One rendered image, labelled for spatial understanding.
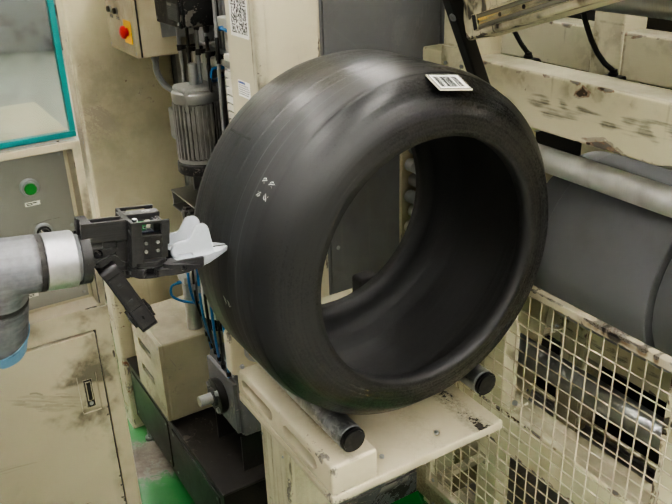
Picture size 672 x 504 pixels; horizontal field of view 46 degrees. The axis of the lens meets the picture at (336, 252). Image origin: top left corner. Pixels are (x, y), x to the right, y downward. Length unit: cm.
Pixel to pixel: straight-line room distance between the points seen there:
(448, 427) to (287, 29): 77
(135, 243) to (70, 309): 75
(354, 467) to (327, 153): 54
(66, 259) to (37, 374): 80
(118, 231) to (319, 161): 28
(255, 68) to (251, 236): 41
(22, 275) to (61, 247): 6
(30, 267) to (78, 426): 92
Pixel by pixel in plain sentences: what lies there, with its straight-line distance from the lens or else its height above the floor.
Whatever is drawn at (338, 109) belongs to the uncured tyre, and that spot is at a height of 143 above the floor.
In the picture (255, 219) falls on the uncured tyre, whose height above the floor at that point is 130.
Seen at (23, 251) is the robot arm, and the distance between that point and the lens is 103.
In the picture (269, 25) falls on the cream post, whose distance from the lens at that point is 139.
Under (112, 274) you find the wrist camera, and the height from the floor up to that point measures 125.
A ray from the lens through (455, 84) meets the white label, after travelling 115.
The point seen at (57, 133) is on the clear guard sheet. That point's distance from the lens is 167.
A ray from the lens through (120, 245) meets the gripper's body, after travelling 107.
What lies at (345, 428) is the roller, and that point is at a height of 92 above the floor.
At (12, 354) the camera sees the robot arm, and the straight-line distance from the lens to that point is 113.
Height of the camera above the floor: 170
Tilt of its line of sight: 25 degrees down
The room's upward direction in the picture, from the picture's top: 2 degrees counter-clockwise
